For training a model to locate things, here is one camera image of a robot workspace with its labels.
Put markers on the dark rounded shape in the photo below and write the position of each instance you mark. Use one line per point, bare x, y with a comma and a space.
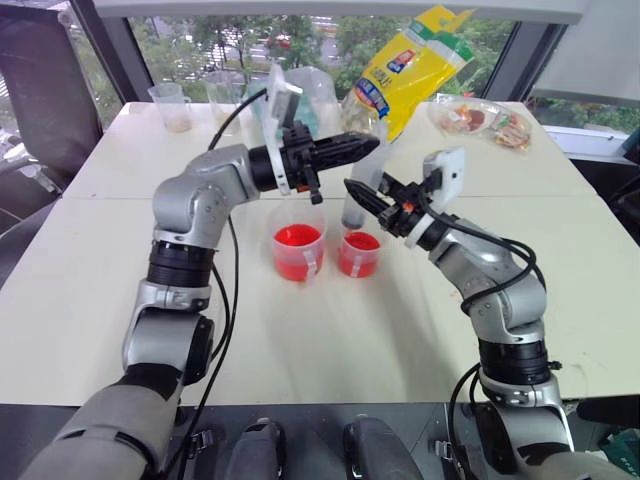
257, 450
375, 450

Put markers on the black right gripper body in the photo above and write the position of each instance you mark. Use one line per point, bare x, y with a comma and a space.
402, 210

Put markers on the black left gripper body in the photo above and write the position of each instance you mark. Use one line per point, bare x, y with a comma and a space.
297, 150

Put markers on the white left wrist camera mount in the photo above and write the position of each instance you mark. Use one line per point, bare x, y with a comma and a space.
281, 102

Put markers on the clear empty plastic cup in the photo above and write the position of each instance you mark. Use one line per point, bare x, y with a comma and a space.
226, 107

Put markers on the yellow plastic snack bag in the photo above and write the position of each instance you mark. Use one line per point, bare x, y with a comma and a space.
400, 75

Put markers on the green box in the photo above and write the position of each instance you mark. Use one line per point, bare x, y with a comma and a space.
622, 450

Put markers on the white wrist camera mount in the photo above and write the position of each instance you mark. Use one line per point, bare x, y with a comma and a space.
281, 102
450, 170

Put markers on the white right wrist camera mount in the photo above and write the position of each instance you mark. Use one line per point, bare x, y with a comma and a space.
450, 170

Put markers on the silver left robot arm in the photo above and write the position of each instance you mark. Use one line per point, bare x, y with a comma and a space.
200, 200

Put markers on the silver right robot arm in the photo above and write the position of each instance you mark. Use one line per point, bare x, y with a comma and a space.
500, 295

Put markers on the large clear cup red liquid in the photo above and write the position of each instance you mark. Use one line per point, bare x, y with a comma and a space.
299, 250

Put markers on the clear bag of snacks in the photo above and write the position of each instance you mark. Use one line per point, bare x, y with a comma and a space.
480, 120

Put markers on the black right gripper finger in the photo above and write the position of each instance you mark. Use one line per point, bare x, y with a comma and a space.
367, 197
395, 182

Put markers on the small clear cup red liquid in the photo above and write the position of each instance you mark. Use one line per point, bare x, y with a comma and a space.
359, 255

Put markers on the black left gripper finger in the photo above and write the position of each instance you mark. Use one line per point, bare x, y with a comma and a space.
345, 157
350, 141

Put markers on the black office chair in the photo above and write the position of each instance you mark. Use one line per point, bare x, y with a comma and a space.
45, 100

